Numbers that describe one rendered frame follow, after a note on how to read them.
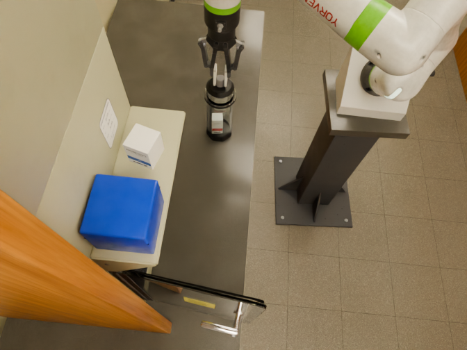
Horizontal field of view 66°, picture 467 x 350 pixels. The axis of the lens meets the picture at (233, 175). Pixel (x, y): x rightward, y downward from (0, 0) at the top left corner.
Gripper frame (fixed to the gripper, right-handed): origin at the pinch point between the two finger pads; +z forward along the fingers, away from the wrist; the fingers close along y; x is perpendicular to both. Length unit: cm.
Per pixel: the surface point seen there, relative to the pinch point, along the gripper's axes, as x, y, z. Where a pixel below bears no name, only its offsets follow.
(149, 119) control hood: -36.6, -11.3, -25.7
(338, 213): 9, 76, 124
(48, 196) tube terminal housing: -62, -16, -45
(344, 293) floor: -40, 78, 125
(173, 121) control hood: -36.5, -6.4, -25.7
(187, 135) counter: -3.2, -12.0, 31.2
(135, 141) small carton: -46, -11, -32
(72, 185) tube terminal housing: -58, -16, -39
